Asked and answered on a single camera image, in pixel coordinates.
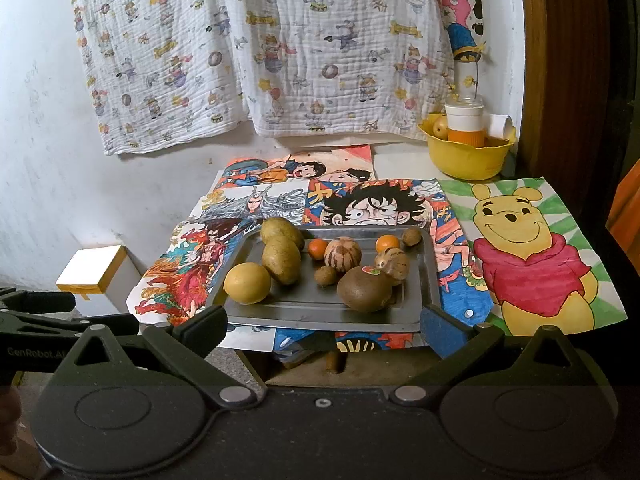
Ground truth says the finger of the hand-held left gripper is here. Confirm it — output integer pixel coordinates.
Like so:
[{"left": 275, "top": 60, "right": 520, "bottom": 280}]
[
  {"left": 0, "top": 311, "right": 140, "bottom": 336},
  {"left": 0, "top": 290, "right": 77, "bottom": 313}
]

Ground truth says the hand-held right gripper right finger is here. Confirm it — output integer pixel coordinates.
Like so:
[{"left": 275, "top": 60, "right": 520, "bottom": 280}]
[{"left": 387, "top": 305, "right": 601, "bottom": 407}]

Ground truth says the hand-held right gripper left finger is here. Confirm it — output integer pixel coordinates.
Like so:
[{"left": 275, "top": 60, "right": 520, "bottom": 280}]
[{"left": 50, "top": 304, "right": 257, "bottom": 407}]

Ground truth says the yellow lemon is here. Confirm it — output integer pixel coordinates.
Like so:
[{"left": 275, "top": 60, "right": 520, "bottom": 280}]
[{"left": 223, "top": 262, "right": 272, "bottom": 305}]

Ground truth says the wrinkled brown walnut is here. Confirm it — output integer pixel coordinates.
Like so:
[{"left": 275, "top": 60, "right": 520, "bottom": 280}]
[{"left": 375, "top": 247, "right": 411, "bottom": 281}]

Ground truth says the large kiwi with sticker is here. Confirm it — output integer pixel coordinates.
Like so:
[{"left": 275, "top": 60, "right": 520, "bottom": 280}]
[{"left": 336, "top": 266, "right": 393, "bottom": 312}]

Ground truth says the metal tray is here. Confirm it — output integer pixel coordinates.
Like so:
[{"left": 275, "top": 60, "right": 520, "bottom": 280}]
[{"left": 212, "top": 226, "right": 443, "bottom": 333}]

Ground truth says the brownish potato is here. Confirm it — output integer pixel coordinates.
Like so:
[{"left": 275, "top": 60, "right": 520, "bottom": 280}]
[{"left": 261, "top": 235, "right": 302, "bottom": 286}]

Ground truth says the yellowish potato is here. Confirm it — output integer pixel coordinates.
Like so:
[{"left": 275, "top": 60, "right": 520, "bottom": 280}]
[{"left": 260, "top": 217, "right": 305, "bottom": 251}]

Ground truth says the striped round walnut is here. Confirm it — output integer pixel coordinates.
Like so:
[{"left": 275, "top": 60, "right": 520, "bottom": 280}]
[{"left": 324, "top": 236, "right": 362, "bottom": 273}]

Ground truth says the red flame figure drawing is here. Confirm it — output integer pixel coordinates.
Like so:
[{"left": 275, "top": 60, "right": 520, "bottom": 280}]
[{"left": 125, "top": 220, "right": 281, "bottom": 353}]

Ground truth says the white box yellow tape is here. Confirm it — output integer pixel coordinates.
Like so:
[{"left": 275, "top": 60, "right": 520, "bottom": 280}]
[{"left": 56, "top": 245, "right": 143, "bottom": 316}]

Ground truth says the yellow bear drawing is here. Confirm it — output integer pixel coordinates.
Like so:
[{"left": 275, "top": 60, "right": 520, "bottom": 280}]
[{"left": 439, "top": 176, "right": 628, "bottom": 337}]

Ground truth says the grey horned figure drawing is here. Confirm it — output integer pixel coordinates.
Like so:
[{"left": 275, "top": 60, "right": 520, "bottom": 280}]
[{"left": 192, "top": 182, "right": 311, "bottom": 226}]

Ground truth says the yellow plastic bowl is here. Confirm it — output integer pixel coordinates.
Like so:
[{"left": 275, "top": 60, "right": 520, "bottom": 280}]
[{"left": 417, "top": 112, "right": 517, "bottom": 182}]

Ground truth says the cartoon girls drawing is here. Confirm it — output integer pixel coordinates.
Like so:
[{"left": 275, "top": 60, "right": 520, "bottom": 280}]
[{"left": 220, "top": 144, "right": 375, "bottom": 183}]

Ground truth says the white and orange cup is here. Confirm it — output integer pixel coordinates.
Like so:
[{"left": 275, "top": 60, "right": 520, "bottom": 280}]
[{"left": 445, "top": 95, "right": 487, "bottom": 148}]

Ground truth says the white paper roll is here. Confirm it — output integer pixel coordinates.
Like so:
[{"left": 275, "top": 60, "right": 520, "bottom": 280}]
[{"left": 485, "top": 114, "right": 516, "bottom": 138}]

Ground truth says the orange panel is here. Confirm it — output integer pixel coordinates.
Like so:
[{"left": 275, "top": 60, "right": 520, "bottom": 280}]
[{"left": 605, "top": 160, "right": 640, "bottom": 241}]

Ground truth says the printed blanket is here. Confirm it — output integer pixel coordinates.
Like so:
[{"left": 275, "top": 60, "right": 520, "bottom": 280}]
[{"left": 69, "top": 0, "right": 457, "bottom": 157}]

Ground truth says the brown wooden door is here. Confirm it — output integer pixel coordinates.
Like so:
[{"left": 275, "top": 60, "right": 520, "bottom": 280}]
[{"left": 517, "top": 0, "right": 640, "bottom": 196}]

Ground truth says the wall poster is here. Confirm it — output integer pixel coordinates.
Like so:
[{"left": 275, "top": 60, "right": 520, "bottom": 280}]
[{"left": 440, "top": 0, "right": 487, "bottom": 91}]

